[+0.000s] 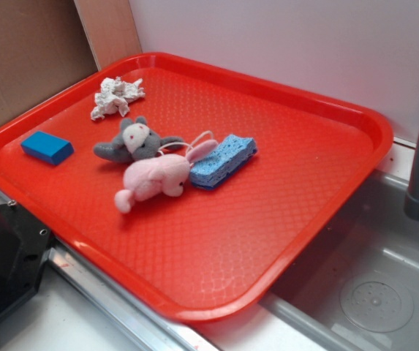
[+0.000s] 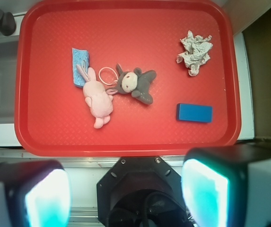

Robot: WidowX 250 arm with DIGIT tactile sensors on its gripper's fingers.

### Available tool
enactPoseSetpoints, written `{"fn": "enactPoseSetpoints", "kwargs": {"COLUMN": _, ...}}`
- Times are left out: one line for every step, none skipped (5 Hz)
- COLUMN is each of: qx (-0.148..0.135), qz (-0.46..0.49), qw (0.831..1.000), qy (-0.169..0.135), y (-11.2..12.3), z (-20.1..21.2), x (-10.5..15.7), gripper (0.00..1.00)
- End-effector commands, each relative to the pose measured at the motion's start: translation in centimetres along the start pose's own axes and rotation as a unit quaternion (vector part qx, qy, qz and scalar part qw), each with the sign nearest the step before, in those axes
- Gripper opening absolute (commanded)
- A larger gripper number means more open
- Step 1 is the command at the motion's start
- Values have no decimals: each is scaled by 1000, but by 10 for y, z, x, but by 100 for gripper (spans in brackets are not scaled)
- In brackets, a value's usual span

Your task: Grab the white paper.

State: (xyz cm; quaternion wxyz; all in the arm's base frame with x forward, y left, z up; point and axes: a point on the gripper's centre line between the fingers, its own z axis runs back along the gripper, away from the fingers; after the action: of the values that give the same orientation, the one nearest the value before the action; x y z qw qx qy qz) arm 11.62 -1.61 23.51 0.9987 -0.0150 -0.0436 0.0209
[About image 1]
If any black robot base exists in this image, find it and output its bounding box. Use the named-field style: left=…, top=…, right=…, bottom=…
left=0, top=204, right=53, bottom=321

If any crumpled white paper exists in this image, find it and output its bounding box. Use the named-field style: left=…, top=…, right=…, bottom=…
left=90, top=77, right=146, bottom=121

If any red plastic tray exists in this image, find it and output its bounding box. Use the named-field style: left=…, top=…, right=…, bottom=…
left=0, top=53, right=393, bottom=323

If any blue sponge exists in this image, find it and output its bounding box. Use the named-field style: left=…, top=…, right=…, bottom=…
left=189, top=135, right=257, bottom=190

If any pink plush bunny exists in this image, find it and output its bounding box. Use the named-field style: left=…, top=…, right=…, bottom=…
left=114, top=140, right=218, bottom=214

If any grey plush toy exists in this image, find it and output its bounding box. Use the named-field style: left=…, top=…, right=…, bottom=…
left=93, top=116, right=184, bottom=164

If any blue rectangular block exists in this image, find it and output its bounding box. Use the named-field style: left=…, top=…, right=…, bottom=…
left=20, top=131, right=75, bottom=165

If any grey toy sink basin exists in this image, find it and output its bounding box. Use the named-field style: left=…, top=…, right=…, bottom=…
left=261, top=171, right=419, bottom=350

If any brown cardboard panel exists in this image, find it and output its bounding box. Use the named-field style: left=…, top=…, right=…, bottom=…
left=0, top=1, right=97, bottom=126

